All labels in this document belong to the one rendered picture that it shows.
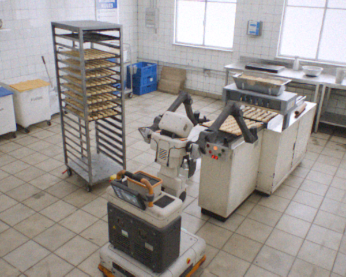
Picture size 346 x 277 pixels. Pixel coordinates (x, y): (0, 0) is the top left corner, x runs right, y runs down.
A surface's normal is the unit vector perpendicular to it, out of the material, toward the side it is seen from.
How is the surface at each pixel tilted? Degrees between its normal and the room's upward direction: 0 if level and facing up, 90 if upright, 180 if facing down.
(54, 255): 0
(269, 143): 90
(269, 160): 90
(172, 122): 47
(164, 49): 90
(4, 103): 91
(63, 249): 0
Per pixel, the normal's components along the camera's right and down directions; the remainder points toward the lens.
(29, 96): 0.80, 0.27
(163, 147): -0.60, 0.15
